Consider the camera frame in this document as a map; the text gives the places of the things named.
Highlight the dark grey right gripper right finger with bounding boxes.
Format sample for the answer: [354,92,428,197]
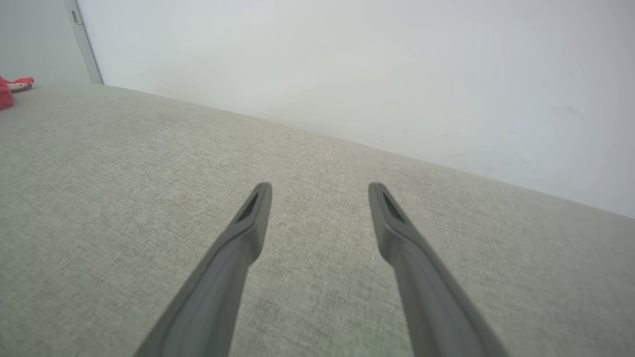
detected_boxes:
[368,182,511,357]

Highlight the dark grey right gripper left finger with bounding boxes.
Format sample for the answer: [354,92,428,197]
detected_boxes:
[134,182,273,357]

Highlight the red garment with white trim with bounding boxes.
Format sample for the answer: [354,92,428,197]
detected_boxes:
[0,75,35,111]

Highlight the grey wall trim strip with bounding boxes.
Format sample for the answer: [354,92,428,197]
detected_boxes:
[64,0,104,85]

